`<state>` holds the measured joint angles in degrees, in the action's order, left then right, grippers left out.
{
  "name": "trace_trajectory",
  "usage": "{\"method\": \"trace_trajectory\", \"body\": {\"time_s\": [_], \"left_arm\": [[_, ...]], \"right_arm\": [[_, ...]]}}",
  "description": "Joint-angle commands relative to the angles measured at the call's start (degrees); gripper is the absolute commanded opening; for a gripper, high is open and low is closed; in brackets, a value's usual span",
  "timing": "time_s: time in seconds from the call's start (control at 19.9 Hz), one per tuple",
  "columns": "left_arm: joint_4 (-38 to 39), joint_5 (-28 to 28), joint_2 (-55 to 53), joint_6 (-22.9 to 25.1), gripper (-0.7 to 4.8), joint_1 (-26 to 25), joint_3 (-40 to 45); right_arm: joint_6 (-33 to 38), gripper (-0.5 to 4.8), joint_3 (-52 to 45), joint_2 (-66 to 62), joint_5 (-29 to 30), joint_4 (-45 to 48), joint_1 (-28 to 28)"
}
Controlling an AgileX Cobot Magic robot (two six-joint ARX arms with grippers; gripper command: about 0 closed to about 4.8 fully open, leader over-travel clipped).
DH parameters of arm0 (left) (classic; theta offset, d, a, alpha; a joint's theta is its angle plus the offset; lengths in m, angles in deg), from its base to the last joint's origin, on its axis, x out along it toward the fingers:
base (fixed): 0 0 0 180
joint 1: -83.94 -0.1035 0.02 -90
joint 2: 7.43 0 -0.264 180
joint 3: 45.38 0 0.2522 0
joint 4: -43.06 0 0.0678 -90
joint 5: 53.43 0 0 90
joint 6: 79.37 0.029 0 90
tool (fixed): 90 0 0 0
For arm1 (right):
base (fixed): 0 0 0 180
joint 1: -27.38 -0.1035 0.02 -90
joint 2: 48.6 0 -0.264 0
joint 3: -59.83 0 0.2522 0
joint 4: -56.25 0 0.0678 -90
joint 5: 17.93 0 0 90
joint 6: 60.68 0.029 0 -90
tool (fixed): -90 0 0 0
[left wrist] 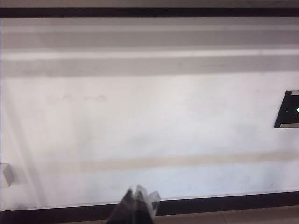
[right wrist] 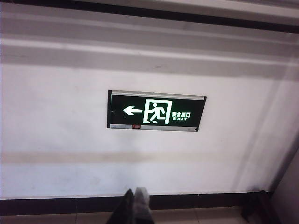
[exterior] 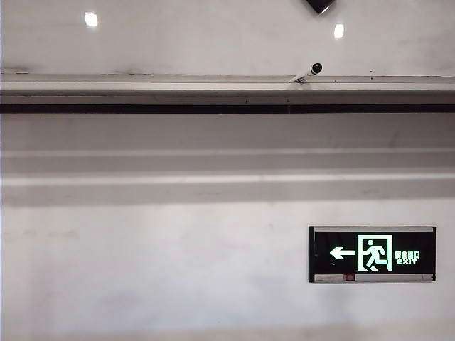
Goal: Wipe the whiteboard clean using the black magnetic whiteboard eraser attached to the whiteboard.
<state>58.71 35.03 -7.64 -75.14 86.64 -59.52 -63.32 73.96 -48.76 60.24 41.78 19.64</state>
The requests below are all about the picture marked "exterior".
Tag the black green exit sign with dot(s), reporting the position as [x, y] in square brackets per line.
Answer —
[337, 241]

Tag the aluminium marker tray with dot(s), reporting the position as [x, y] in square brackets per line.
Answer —
[142, 87]

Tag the black magnetic whiteboard eraser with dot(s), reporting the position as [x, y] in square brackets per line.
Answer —
[320, 5]

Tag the white whiteboard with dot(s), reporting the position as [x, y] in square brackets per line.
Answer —
[177, 42]

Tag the white marker with black cap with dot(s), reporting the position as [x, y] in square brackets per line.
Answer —
[305, 75]

